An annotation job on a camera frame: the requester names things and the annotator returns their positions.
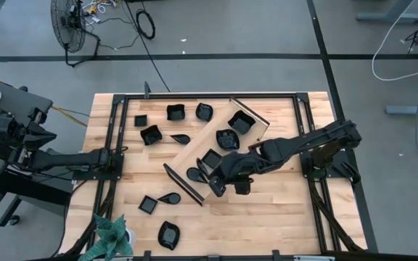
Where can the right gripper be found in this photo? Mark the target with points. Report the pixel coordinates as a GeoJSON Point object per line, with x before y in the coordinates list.
{"type": "Point", "coordinates": [238, 166]}

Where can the black teardrop plate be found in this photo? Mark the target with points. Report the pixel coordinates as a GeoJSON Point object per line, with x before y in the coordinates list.
{"type": "Point", "coordinates": [193, 175]}
{"type": "Point", "coordinates": [170, 198]}
{"type": "Point", "coordinates": [180, 138]}

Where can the grey desk foot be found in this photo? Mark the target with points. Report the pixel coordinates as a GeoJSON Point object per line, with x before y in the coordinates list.
{"type": "Point", "coordinates": [390, 17]}
{"type": "Point", "coordinates": [405, 109]}

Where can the black side table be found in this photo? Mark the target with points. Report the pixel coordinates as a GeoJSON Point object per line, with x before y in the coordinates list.
{"type": "Point", "coordinates": [13, 99]}

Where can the black wavy square plate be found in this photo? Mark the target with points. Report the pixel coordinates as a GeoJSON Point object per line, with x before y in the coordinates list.
{"type": "Point", "coordinates": [176, 112]}
{"type": "Point", "coordinates": [241, 122]}
{"type": "Point", "coordinates": [151, 135]}

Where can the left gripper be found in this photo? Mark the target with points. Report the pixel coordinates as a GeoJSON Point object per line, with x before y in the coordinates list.
{"type": "Point", "coordinates": [17, 139]}

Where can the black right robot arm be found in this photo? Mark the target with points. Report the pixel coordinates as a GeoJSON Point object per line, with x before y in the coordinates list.
{"type": "Point", "coordinates": [303, 143]}

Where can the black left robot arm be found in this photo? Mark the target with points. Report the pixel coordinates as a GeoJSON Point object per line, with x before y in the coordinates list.
{"type": "Point", "coordinates": [67, 159]}

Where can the wooden shelf riser black legs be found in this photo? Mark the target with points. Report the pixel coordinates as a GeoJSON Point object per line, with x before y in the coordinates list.
{"type": "Point", "coordinates": [191, 156]}

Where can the black floor fan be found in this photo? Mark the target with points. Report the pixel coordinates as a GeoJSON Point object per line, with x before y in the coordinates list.
{"type": "Point", "coordinates": [67, 25]}

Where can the small black square plate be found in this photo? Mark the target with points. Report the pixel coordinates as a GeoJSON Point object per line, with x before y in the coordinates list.
{"type": "Point", "coordinates": [212, 157]}
{"type": "Point", "coordinates": [141, 120]}
{"type": "Point", "coordinates": [147, 204]}

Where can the black pointed leaf plate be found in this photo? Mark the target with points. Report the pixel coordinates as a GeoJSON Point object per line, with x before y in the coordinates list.
{"type": "Point", "coordinates": [227, 139]}

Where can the green paper plant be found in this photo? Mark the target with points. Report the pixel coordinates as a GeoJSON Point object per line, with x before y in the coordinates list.
{"type": "Point", "coordinates": [111, 237]}

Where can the white plant pot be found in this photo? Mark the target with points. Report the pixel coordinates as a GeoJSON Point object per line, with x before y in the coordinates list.
{"type": "Point", "coordinates": [133, 237]}

